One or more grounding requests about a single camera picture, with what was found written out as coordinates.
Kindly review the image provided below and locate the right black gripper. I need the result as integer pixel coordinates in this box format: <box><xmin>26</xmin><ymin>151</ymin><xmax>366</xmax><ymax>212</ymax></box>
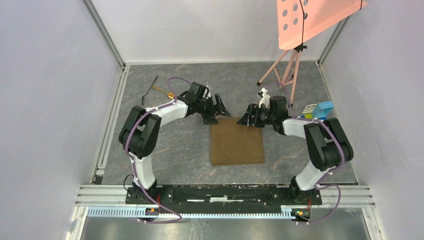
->
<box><xmin>237</xmin><ymin>103</ymin><xmax>276</xmax><ymax>128</ymax></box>

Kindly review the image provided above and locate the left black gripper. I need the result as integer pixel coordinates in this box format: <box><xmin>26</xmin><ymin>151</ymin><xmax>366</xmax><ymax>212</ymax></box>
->
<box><xmin>196</xmin><ymin>93</ymin><xmax>231</xmax><ymax>125</ymax></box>

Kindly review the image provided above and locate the brown cloth napkin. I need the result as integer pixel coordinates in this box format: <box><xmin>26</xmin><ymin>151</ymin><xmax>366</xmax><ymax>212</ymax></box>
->
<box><xmin>210</xmin><ymin>117</ymin><xmax>265</xmax><ymax>166</ymax></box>

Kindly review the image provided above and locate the gold spoon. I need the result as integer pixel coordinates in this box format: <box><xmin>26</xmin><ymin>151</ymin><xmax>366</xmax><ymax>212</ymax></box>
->
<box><xmin>151</xmin><ymin>86</ymin><xmax>175</xmax><ymax>100</ymax></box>

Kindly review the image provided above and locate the black fork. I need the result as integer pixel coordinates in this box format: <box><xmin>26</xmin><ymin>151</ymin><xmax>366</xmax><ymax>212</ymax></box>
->
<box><xmin>141</xmin><ymin>75</ymin><xmax>159</xmax><ymax>107</ymax></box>

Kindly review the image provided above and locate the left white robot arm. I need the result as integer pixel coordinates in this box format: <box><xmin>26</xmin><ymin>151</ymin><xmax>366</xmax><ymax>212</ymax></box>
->
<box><xmin>118</xmin><ymin>82</ymin><xmax>230</xmax><ymax>204</ymax></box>

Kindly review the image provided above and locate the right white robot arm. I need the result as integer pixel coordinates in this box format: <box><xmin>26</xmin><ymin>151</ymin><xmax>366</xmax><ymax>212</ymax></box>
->
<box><xmin>237</xmin><ymin>95</ymin><xmax>354</xmax><ymax>204</ymax></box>

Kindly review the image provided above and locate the colourful toy block structure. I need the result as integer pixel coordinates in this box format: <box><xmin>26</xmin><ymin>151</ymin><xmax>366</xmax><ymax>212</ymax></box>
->
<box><xmin>300</xmin><ymin>101</ymin><xmax>334</xmax><ymax>120</ymax></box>

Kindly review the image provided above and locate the pink music stand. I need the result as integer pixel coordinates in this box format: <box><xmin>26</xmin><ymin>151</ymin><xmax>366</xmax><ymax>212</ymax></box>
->
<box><xmin>256</xmin><ymin>0</ymin><xmax>368</xmax><ymax>104</ymax></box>

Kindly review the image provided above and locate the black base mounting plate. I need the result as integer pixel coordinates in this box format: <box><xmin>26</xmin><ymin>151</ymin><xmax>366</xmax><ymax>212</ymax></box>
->
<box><xmin>125</xmin><ymin>184</ymin><xmax>323</xmax><ymax>215</ymax></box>

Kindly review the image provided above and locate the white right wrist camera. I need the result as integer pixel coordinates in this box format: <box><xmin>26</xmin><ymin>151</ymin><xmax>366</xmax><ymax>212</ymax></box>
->
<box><xmin>257</xmin><ymin>87</ymin><xmax>270</xmax><ymax>109</ymax></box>

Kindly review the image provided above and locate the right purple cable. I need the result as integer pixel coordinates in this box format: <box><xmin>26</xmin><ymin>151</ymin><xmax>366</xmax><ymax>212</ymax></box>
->
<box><xmin>264</xmin><ymin>81</ymin><xmax>347</xmax><ymax>225</ymax></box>

